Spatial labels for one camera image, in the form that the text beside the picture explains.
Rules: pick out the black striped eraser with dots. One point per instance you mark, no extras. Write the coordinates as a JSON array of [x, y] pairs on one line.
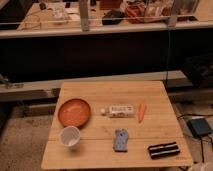
[[163, 150]]

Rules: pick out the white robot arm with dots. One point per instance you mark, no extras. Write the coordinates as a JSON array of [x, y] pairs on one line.
[[202, 167]]

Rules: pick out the white labelled bottle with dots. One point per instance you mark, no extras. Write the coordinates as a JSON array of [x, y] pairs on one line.
[[118, 111]]

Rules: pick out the orange carrot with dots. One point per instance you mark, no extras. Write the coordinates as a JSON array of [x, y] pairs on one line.
[[142, 110]]

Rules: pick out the orange bowl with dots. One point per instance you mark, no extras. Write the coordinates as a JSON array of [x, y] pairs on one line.
[[74, 112]]

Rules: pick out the blue sponge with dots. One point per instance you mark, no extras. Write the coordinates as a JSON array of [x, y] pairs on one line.
[[120, 141]]

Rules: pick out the white paper cup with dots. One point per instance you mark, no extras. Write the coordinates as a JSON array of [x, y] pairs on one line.
[[70, 137]]

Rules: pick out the black bag on shelf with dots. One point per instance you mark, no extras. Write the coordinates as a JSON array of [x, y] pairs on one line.
[[112, 17]]

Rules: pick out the red object on shelf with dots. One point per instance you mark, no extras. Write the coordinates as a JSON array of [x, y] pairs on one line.
[[135, 13]]

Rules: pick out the black power adapter box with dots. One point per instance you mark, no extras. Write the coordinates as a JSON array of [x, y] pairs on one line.
[[199, 127]]

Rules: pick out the metal rail beam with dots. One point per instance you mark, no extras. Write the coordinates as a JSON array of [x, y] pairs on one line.
[[51, 88]]

